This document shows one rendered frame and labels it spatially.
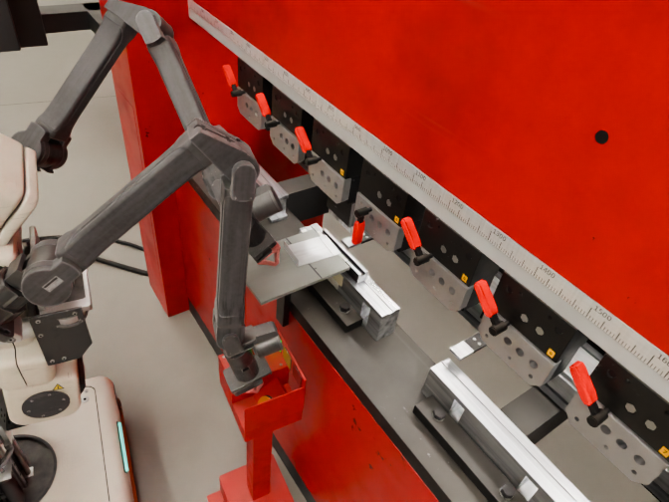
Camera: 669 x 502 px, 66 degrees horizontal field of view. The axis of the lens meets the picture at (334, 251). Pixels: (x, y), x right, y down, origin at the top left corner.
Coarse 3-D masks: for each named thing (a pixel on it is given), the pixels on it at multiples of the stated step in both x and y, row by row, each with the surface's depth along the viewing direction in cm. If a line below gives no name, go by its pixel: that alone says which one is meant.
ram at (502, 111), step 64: (192, 0) 161; (256, 0) 128; (320, 0) 107; (384, 0) 92; (448, 0) 80; (512, 0) 71; (576, 0) 64; (640, 0) 58; (256, 64) 139; (320, 64) 114; (384, 64) 97; (448, 64) 84; (512, 64) 75; (576, 64) 67; (640, 64) 60; (384, 128) 103; (448, 128) 89; (512, 128) 78; (576, 128) 69; (640, 128) 63; (512, 192) 82; (576, 192) 72; (640, 192) 65; (576, 256) 75; (640, 256) 68; (576, 320) 79; (640, 320) 70
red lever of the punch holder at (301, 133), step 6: (300, 126) 124; (300, 132) 123; (306, 132) 125; (300, 138) 123; (306, 138) 124; (300, 144) 124; (306, 144) 124; (306, 150) 124; (312, 156) 124; (306, 162) 124; (312, 162) 124
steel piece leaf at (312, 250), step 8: (312, 240) 141; (320, 240) 142; (288, 248) 136; (296, 248) 138; (304, 248) 139; (312, 248) 139; (320, 248) 139; (296, 256) 133; (304, 256) 136; (312, 256) 137; (320, 256) 137; (328, 256) 137; (304, 264) 134
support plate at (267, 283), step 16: (304, 240) 141; (272, 256) 135; (288, 256) 136; (336, 256) 138; (256, 272) 130; (272, 272) 131; (288, 272) 131; (304, 272) 132; (320, 272) 133; (336, 272) 133; (256, 288) 126; (272, 288) 126; (288, 288) 127
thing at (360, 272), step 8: (328, 232) 145; (336, 240) 143; (344, 248) 141; (344, 256) 140; (352, 256) 139; (352, 264) 138; (360, 264) 137; (352, 272) 135; (360, 272) 136; (360, 280) 135
